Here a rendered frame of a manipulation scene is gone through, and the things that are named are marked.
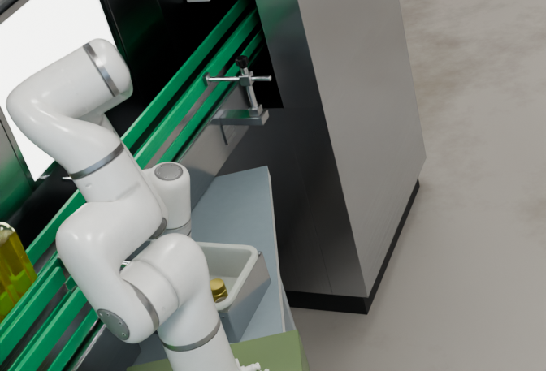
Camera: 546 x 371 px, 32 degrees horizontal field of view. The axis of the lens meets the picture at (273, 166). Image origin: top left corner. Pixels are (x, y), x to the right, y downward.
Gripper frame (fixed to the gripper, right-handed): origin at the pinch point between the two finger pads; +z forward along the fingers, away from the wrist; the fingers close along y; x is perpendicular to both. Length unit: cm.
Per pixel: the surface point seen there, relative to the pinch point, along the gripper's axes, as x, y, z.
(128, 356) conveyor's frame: -1.8, 16.1, 3.5
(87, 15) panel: -38, -42, -30
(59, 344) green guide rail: -8.0, 27.7, -9.4
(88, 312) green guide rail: -7.5, 18.6, -8.5
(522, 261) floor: 66, -105, 63
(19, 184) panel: -34.3, -3.4, -12.7
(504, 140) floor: 51, -170, 66
